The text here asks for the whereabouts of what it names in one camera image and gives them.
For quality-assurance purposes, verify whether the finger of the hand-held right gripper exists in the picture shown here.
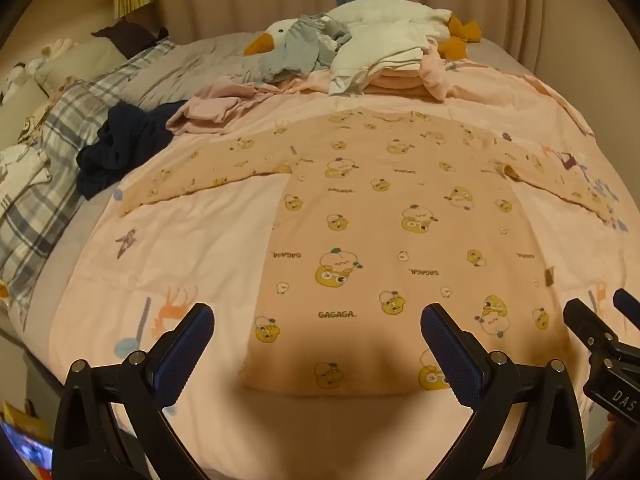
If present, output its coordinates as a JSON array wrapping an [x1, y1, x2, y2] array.
[[612, 288, 640, 323], [563, 299, 623, 361]]

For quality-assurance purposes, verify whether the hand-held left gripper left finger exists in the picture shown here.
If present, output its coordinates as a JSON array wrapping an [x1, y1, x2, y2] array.
[[52, 303, 216, 480]]

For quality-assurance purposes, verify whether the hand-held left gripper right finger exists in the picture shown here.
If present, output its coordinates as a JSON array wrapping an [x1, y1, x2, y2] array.
[[420, 303, 587, 480]]

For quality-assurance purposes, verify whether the peach cartoon print shirt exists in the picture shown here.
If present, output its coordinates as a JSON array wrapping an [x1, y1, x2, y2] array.
[[116, 108, 621, 395]]

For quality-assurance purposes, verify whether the pink printed blanket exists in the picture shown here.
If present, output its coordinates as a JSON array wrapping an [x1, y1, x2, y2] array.
[[30, 60, 631, 476]]

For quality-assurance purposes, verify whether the colourful box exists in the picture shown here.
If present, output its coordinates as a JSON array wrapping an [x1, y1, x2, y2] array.
[[0, 400, 53, 472]]

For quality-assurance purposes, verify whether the navy garment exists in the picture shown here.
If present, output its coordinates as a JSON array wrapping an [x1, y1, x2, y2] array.
[[76, 100, 188, 201]]

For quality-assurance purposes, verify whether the crumpled pink garment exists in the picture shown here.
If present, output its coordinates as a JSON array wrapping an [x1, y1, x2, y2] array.
[[167, 80, 281, 136]]

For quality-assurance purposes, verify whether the white printed garment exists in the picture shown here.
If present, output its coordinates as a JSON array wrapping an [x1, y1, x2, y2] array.
[[0, 145, 51, 211]]

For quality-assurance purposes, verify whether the plaid quilt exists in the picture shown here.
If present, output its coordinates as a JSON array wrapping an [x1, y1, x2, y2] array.
[[0, 40, 176, 316]]

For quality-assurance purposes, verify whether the cartoon print pillow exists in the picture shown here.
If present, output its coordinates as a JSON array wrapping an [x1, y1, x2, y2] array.
[[17, 115, 47, 147]]

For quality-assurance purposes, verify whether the folded pink garment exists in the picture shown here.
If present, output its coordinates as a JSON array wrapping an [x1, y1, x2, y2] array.
[[365, 42, 456, 102]]

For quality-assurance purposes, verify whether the beige pillow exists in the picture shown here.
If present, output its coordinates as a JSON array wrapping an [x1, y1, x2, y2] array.
[[32, 37, 131, 96]]

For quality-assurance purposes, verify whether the brown cushion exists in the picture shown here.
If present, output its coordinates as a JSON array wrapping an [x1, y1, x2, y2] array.
[[91, 20, 171, 58]]

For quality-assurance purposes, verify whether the white and black plush toy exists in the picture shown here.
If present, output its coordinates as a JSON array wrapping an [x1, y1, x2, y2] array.
[[0, 57, 48, 101]]

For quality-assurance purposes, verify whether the cream plush toy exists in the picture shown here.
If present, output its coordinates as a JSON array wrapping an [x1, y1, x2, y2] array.
[[42, 37, 76, 58]]

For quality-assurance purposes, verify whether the light grey garment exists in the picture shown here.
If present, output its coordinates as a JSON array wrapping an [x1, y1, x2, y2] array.
[[300, 12, 353, 68]]

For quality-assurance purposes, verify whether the white goose plush toy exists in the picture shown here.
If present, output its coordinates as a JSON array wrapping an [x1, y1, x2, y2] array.
[[244, 0, 483, 61]]

